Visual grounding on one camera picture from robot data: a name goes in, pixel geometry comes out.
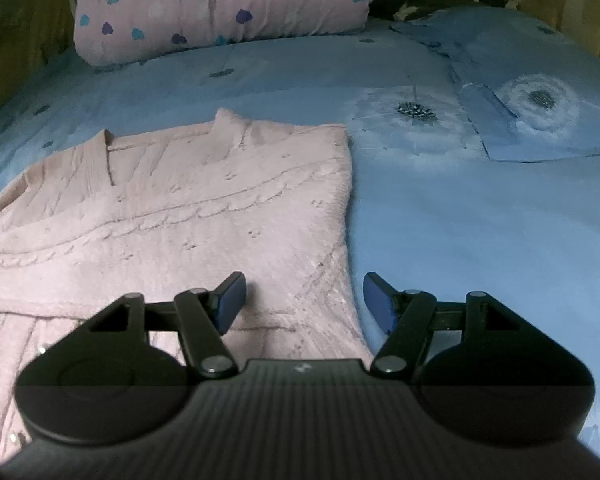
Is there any pink knitted sweater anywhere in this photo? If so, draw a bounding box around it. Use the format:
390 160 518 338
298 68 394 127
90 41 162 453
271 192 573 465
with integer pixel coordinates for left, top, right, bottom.
0 107 376 467

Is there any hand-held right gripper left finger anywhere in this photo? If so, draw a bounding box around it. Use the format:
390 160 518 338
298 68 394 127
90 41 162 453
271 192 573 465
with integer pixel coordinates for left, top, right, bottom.
82 271 247 379

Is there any pink heart print pillow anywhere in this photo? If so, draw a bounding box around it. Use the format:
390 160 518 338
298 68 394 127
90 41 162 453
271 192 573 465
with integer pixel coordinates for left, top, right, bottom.
73 0 381 69

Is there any blue floral bed sheet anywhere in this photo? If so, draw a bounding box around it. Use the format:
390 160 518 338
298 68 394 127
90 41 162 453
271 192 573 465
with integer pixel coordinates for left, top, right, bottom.
0 8 600 467

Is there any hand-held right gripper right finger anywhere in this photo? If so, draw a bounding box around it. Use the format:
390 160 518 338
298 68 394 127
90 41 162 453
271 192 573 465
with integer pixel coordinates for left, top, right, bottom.
363 272 516 380

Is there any blue floral pillow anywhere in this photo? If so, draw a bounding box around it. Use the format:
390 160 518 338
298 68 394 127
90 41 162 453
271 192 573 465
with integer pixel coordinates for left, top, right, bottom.
391 6 600 163

